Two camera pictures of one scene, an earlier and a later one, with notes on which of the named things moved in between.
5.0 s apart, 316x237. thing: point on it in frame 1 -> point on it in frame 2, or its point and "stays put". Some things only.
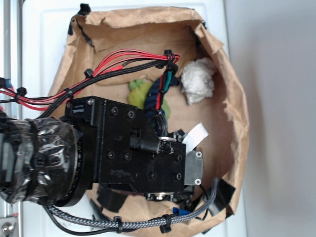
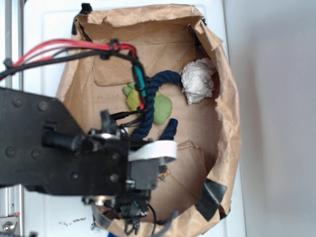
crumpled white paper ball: x=197 y=79 stays put
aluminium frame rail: x=12 y=67 stays put
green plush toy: x=138 y=91 -> x=163 y=107
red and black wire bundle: x=40 y=102 -> x=62 y=47
